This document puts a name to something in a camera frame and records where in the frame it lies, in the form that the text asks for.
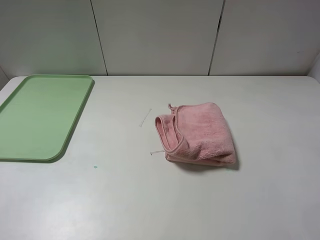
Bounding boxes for white plastic tag strip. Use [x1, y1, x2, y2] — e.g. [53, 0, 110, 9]
[138, 108, 152, 128]

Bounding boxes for green plastic tray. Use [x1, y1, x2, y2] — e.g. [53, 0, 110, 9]
[0, 75, 95, 163]

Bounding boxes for pink terry towel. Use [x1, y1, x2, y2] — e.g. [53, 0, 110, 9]
[155, 102, 236, 167]

